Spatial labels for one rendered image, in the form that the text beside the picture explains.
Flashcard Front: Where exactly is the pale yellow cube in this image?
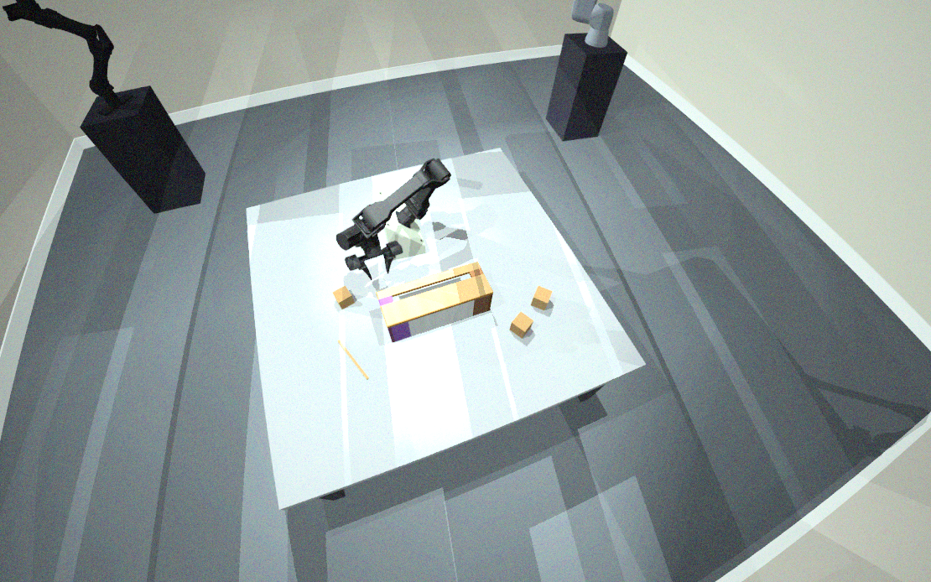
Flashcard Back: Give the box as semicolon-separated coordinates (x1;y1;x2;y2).
510;312;534;338
531;286;553;311

